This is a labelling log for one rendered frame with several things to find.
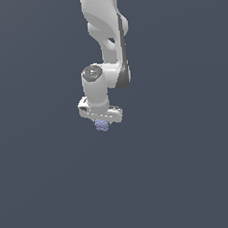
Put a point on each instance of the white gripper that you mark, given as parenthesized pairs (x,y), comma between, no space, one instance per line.
(101,112)

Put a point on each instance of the small lavender lumpy object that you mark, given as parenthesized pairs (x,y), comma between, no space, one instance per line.
(102,125)

